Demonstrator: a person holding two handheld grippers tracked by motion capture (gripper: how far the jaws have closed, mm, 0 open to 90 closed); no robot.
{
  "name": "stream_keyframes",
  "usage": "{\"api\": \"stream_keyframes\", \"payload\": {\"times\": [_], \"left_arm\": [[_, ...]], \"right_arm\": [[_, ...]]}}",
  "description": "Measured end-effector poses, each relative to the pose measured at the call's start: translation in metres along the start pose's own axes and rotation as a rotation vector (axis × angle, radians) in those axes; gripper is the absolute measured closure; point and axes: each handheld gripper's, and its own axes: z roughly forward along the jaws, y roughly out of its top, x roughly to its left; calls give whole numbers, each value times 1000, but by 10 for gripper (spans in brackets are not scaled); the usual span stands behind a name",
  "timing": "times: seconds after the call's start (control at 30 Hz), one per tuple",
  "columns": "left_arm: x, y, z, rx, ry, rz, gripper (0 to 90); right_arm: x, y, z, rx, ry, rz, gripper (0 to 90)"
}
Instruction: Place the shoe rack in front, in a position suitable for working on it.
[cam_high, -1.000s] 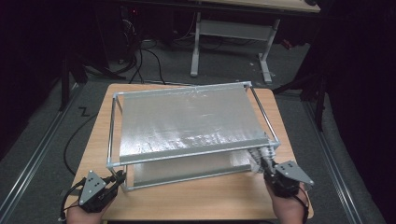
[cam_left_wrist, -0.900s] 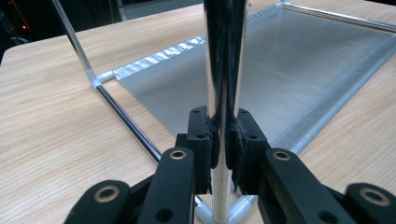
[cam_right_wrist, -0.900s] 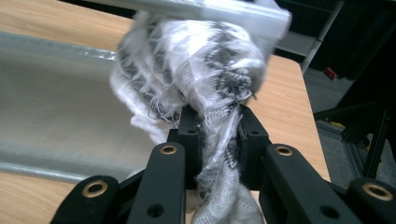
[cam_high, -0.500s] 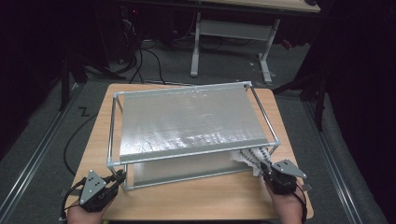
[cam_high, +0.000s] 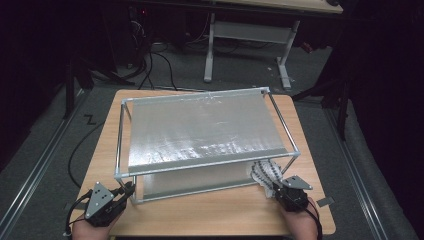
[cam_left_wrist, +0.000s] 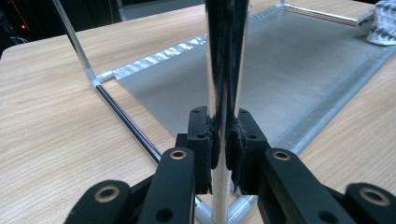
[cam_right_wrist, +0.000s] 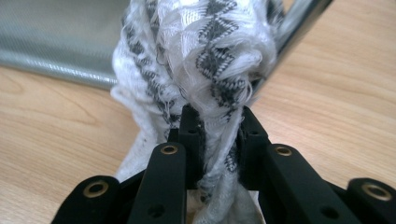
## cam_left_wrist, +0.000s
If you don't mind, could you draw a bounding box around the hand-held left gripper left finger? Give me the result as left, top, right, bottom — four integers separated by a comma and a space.
175, 105, 219, 194

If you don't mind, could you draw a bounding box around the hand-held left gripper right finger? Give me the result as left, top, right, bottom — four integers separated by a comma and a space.
225, 107, 271, 195

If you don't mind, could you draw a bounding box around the silver two-tier shelf rack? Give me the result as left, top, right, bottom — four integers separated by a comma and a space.
50, 0, 396, 224

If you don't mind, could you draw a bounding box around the white grey patterned cloth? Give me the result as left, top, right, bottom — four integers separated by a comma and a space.
358, 0, 396, 47

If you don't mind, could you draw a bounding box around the dark equipment with red light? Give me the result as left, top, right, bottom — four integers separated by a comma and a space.
6, 0, 35, 41

